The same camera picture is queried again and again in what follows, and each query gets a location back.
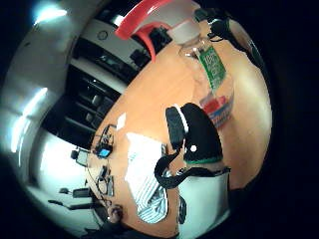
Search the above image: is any clear spray bottle red trigger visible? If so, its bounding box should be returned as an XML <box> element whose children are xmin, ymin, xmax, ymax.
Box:
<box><xmin>115</xmin><ymin>0</ymin><xmax>235</xmax><ymax>131</ymax></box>

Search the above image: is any striped white cloth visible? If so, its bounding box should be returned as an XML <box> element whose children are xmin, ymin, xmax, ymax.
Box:
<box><xmin>125</xmin><ymin>131</ymin><xmax>171</xmax><ymax>224</ymax></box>

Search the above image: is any small white paper piece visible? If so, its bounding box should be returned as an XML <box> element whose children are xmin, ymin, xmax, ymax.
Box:
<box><xmin>115</xmin><ymin>112</ymin><xmax>128</xmax><ymax>131</ymax></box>

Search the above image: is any small device with blue screen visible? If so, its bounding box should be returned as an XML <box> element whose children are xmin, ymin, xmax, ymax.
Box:
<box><xmin>95</xmin><ymin>144</ymin><xmax>114</xmax><ymax>159</ymax></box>

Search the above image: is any black electronic device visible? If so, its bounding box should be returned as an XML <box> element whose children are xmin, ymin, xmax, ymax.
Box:
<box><xmin>95</xmin><ymin>164</ymin><xmax>116</xmax><ymax>198</ymax></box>

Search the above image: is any black shelving unit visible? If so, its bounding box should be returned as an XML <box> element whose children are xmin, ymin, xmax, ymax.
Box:
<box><xmin>41</xmin><ymin>64</ymin><xmax>132</xmax><ymax>148</ymax></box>

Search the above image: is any small grey monitor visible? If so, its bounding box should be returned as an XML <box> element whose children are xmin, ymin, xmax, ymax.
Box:
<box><xmin>70</xmin><ymin>148</ymin><xmax>91</xmax><ymax>167</ymax></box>

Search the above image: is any ceiling light panel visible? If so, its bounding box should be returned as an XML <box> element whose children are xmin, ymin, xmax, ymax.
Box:
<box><xmin>33</xmin><ymin>5</ymin><xmax>69</xmax><ymax>25</ymax></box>

